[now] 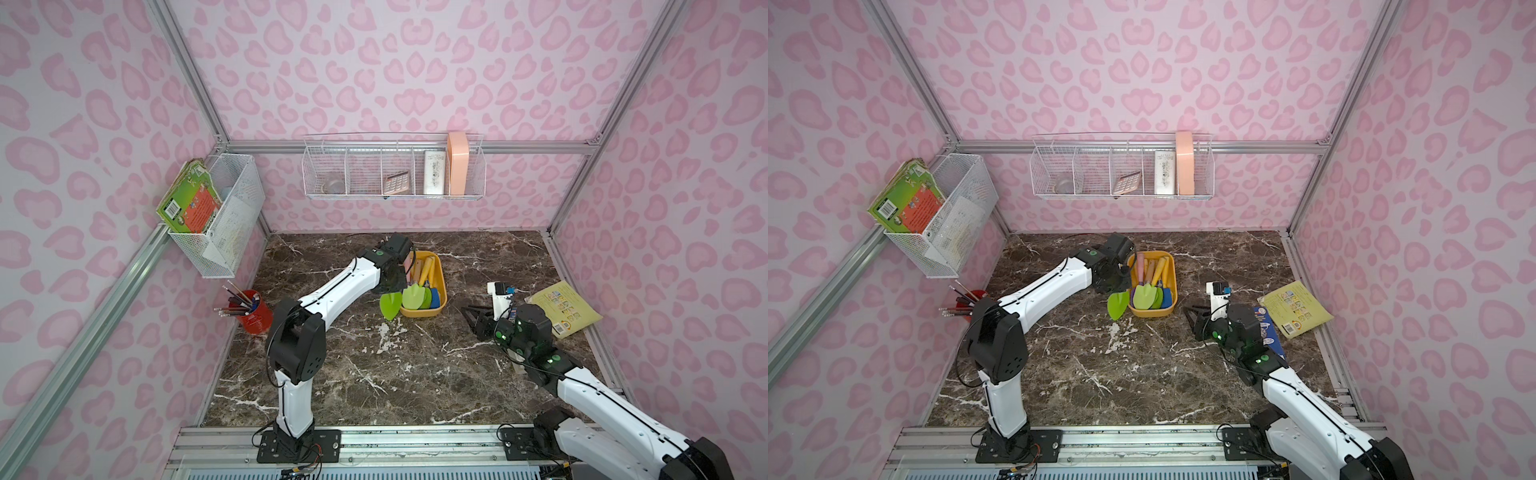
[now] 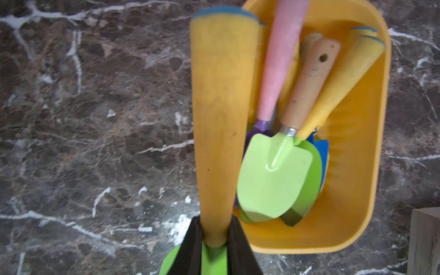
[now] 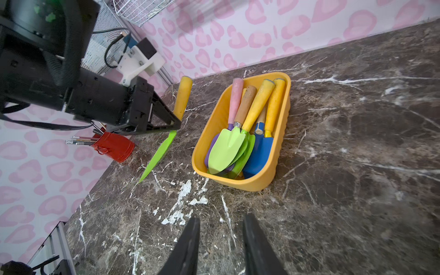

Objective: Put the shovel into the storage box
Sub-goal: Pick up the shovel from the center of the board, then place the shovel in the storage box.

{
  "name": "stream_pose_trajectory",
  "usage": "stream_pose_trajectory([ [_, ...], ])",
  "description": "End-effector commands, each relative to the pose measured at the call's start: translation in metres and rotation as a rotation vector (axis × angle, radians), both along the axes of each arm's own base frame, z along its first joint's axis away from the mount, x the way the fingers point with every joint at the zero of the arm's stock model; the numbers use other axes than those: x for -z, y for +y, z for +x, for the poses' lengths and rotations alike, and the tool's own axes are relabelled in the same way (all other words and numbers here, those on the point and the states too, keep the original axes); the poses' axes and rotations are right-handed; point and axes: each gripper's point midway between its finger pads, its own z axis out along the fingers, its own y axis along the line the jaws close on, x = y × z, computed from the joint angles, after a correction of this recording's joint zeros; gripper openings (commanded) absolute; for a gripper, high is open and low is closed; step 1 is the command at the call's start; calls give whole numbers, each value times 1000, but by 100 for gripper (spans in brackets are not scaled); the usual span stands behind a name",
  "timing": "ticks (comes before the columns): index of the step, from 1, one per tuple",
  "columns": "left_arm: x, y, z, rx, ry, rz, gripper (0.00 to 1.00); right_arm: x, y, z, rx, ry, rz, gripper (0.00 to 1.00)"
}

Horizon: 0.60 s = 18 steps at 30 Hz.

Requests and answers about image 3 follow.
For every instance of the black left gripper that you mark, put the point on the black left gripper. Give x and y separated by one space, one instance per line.
128 111

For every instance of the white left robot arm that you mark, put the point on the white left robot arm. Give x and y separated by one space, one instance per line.
42 47

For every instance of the orange storage box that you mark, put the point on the orange storage box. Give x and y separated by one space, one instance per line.
218 121

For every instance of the white mesh wall basket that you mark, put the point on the white mesh wall basket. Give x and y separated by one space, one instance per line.
108 43

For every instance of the green shovel blue-tipped handle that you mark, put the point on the green shovel blue-tipped handle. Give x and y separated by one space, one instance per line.
259 102

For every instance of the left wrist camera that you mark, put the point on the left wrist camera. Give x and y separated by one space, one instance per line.
142 57

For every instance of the purple shovel pink handle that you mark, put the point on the purple shovel pink handle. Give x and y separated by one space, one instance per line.
235 100

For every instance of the green shovel yellow handle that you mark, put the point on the green shovel yellow handle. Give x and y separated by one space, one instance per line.
274 104

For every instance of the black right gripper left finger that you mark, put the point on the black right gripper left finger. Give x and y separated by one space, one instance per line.
183 260

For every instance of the blue shovel wooden handle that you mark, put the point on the blue shovel wooden handle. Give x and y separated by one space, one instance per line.
261 150

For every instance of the white wire wall shelf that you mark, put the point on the white wire wall shelf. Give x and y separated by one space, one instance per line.
138 12

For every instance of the green shovel wooden handle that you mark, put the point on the green shovel wooden handle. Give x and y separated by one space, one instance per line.
229 142

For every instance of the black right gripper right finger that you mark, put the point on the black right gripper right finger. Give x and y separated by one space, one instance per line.
260 258

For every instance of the red pen cup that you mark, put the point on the red pen cup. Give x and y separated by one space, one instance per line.
115 146

